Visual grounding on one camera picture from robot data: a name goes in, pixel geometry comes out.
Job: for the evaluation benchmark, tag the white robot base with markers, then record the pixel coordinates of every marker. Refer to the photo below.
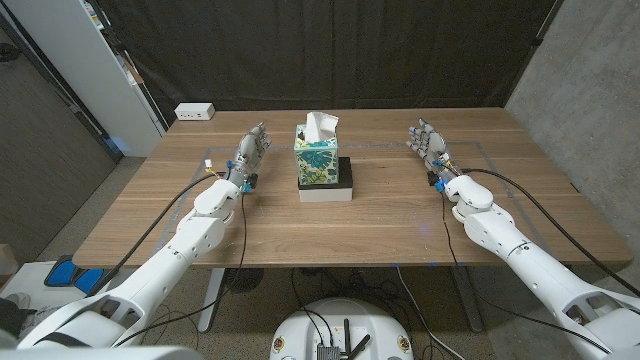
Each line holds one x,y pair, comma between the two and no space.
300,330

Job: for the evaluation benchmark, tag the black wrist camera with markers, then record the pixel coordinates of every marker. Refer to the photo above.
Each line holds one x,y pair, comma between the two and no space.
253,181
432,178

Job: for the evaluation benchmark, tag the blue black foot pedal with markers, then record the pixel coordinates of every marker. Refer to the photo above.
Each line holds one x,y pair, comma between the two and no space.
61,272
89,281

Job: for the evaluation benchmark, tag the white tissue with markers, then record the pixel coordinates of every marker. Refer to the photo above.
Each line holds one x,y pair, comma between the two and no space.
317,127

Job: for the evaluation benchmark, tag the white table leg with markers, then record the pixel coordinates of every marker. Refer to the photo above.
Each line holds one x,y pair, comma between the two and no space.
210,300

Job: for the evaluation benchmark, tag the white cabinet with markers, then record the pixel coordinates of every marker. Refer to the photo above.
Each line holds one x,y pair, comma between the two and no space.
75,65

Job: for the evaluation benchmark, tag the white power strip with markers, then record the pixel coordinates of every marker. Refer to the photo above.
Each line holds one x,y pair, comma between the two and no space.
195,111

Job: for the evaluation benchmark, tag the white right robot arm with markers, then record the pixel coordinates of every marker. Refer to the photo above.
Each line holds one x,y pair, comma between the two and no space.
525,255

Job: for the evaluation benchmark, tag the black round wall object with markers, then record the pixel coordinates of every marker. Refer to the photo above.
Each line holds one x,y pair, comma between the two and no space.
9,52

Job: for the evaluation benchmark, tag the teal leaf print tissue box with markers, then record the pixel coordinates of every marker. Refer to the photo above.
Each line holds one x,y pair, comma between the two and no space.
316,165

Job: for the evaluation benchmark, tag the blue right wrist plug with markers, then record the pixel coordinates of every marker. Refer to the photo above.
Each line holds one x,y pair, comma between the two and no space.
440,186

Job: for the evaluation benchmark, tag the black and white pedestal box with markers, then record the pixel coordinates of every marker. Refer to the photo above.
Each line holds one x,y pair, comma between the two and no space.
325,194

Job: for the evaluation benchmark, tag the white floor platform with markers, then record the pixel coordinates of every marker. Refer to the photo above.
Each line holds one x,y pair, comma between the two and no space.
30,277

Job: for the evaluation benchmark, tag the grey table leg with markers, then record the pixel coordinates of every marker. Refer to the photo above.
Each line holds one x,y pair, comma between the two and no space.
467,300

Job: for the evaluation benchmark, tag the grey sneaker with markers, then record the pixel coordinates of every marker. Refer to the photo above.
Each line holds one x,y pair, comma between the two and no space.
19,301

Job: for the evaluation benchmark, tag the black floor fan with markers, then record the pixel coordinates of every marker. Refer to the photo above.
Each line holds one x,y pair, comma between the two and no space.
243,280

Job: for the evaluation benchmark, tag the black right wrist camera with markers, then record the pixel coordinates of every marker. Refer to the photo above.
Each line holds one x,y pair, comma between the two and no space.
432,178

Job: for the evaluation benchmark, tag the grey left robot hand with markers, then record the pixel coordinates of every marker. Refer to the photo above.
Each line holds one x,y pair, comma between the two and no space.
247,155

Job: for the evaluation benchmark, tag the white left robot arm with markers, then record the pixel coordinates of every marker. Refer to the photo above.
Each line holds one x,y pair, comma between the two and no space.
165,260

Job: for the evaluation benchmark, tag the black backdrop curtain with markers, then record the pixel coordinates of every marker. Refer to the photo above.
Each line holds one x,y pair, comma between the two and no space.
325,50

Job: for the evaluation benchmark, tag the black antenna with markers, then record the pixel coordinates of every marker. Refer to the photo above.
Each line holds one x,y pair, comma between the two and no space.
347,337
361,346

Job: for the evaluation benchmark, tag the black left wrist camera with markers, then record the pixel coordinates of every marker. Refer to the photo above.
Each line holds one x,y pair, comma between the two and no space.
253,181

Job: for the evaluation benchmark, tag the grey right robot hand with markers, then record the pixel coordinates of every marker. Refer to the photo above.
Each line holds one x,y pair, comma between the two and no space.
431,145

